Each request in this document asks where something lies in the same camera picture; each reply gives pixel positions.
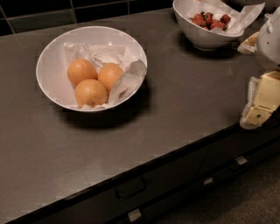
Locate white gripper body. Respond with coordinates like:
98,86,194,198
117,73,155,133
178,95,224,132
255,7,280,70

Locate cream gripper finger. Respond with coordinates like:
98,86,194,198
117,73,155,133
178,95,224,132
240,71,280,130
237,32,259,54

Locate orange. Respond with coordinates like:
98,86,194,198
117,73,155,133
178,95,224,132
66,59,98,87
98,63,123,92
75,79,109,108

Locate white bowl with strawberries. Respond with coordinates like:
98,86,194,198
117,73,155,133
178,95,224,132
172,0,244,51

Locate large white bowl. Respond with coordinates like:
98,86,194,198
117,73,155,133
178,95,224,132
36,26,145,112

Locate red strawberries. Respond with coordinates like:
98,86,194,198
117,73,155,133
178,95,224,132
190,11,231,31

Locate dark lower drawer front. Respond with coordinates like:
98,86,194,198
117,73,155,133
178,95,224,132
116,139,279,224

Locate dark drawer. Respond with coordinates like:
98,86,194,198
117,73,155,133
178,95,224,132
34,124,280,224
116,139,279,224

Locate dark upper drawer front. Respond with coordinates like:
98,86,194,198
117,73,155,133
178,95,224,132
34,124,280,224

